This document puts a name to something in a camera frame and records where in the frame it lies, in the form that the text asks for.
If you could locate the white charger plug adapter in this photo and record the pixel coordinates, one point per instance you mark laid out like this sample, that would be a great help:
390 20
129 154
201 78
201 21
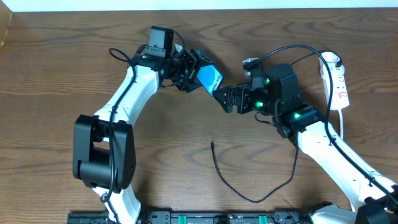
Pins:
332 61

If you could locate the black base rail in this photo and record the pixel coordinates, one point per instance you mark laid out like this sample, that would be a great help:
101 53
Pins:
165 217

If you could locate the brown cardboard panel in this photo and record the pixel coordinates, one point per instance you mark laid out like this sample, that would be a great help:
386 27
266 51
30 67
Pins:
5 20

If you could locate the blue Galaxy smartphone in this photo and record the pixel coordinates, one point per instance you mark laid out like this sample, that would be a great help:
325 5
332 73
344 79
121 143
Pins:
210 77

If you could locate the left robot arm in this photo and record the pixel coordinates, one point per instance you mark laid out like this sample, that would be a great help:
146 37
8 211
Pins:
104 156

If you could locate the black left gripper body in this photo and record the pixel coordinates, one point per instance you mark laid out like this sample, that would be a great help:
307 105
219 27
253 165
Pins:
193 66

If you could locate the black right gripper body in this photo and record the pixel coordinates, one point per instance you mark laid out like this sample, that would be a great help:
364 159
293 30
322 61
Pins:
237 98

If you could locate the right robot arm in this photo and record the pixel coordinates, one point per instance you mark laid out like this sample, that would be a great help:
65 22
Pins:
275 92

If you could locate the white power strip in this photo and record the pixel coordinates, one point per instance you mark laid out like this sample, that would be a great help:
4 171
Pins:
339 98

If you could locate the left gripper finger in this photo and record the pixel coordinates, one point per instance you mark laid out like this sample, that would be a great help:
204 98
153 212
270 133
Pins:
202 59
189 86

